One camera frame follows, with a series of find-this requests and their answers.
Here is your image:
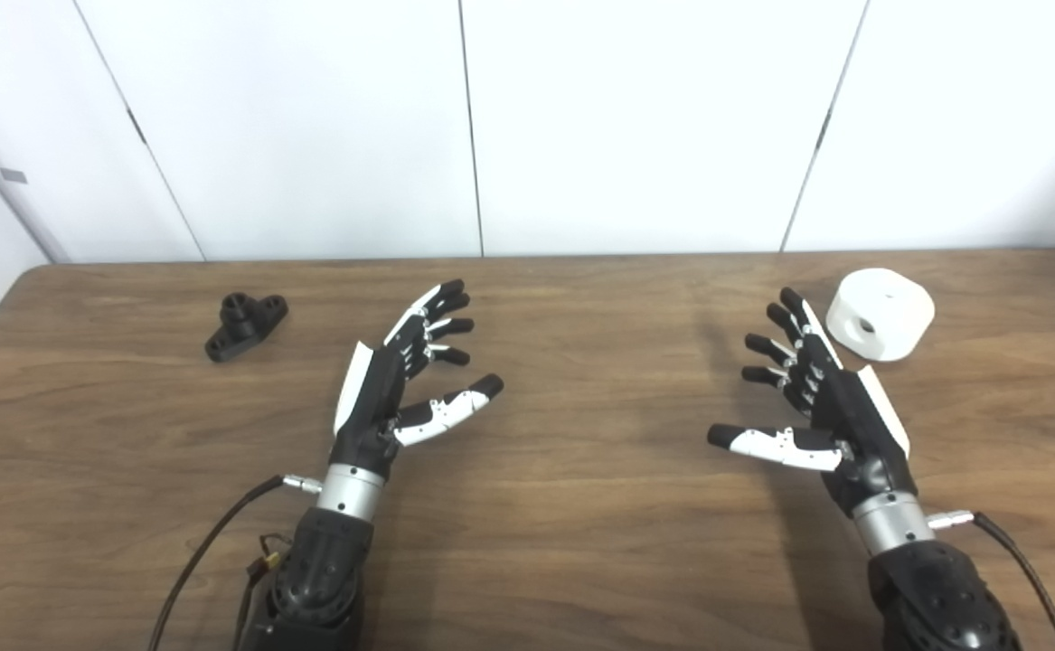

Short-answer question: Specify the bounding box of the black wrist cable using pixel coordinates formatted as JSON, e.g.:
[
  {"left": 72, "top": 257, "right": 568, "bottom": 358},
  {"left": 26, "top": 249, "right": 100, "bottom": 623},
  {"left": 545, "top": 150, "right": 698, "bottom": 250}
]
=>
[
  {"left": 928, "top": 511, "right": 1055, "bottom": 651},
  {"left": 147, "top": 475, "right": 323, "bottom": 651}
]

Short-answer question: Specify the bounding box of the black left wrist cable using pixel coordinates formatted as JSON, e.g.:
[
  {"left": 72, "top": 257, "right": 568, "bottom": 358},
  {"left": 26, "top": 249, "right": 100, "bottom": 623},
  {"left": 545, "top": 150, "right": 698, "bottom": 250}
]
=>
[{"left": 147, "top": 475, "right": 323, "bottom": 651}]

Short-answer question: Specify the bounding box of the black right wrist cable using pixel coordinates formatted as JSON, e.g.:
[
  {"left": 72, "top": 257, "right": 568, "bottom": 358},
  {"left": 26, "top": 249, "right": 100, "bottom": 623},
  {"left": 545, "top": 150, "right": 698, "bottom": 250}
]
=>
[{"left": 928, "top": 511, "right": 1055, "bottom": 651}]

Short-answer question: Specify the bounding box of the black plastic holder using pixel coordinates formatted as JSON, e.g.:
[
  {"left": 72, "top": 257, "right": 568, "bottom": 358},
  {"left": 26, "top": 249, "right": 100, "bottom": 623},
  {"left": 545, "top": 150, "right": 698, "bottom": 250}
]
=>
[{"left": 204, "top": 292, "right": 290, "bottom": 363}]

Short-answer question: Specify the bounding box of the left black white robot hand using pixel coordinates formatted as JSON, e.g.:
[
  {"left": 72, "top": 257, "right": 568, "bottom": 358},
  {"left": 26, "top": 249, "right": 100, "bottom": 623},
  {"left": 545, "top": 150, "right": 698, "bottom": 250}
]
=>
[{"left": 328, "top": 278, "right": 505, "bottom": 480}]

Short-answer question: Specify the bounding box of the left arm yellow connector wire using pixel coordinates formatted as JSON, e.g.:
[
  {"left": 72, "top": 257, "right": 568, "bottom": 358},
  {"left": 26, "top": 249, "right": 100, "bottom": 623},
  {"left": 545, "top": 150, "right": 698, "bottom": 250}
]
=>
[{"left": 234, "top": 533, "right": 295, "bottom": 634}]

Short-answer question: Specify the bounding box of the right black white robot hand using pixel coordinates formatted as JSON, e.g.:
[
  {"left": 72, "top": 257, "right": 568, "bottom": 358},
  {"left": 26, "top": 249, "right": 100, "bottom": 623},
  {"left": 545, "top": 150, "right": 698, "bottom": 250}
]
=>
[{"left": 706, "top": 287, "right": 918, "bottom": 518}]

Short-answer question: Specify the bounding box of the round white plastic piece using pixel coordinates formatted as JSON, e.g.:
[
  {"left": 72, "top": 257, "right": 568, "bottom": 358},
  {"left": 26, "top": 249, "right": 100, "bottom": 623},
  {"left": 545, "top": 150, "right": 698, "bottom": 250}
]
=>
[{"left": 825, "top": 268, "right": 936, "bottom": 363}]

